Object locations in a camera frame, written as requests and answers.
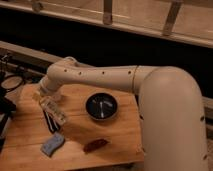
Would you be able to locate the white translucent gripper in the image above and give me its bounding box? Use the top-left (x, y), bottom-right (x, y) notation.
top-left (32, 92), bottom-right (67, 126)

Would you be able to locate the black white striped bottle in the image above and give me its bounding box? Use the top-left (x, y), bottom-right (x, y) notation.
top-left (43, 112), bottom-right (60, 133)

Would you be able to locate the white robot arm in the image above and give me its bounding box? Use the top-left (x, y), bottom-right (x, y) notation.
top-left (37, 57), bottom-right (209, 171)

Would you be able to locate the black stand equipment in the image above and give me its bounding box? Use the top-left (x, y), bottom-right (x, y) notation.
top-left (0, 58), bottom-right (16, 152)

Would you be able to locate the dark blue bowl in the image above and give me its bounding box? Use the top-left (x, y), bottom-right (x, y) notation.
top-left (85, 93), bottom-right (118, 120)

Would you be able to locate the wooden cutting board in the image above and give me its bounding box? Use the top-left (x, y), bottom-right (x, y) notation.
top-left (0, 84), bottom-right (143, 171)

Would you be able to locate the red brown sausage toy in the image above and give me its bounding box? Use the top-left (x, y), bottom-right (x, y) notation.
top-left (83, 139), bottom-right (108, 153)

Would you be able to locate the round black ring light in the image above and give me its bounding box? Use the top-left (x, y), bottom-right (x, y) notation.
top-left (0, 75), bottom-right (24, 93)

